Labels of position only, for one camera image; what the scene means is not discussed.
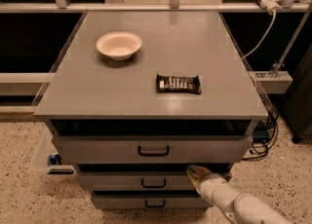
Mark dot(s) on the metal frame rail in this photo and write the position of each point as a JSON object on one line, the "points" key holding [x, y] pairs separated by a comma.
{"points": [[77, 8]]}

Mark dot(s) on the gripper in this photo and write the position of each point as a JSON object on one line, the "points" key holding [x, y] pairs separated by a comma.
{"points": [[211, 182]]}

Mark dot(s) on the grey drawer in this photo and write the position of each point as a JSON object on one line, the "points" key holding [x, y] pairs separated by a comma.
{"points": [[100, 150], [146, 201], [135, 181]]}

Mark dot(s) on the clear plastic bin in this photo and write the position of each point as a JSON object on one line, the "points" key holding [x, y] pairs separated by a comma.
{"points": [[39, 160]]}

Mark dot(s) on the dark cabinet at right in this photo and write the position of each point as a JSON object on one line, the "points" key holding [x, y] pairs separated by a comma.
{"points": [[298, 105]]}

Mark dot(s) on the grey top drawer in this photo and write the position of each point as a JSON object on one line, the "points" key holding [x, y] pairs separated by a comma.
{"points": [[100, 150]]}

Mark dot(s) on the white paper bowl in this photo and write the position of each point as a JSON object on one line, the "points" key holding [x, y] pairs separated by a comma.
{"points": [[119, 45]]}

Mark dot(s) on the grey bottom drawer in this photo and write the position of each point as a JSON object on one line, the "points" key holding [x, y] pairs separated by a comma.
{"points": [[146, 201]]}

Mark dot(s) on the blue can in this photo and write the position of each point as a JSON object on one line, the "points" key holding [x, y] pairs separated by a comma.
{"points": [[54, 160]]}

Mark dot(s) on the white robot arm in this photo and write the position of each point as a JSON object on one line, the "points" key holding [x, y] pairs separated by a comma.
{"points": [[237, 207]]}

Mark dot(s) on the black snack bar wrapper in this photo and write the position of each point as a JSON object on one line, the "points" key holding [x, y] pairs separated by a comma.
{"points": [[176, 84]]}

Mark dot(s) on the grey drawer cabinet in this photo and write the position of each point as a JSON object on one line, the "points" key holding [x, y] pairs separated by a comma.
{"points": [[92, 95]]}

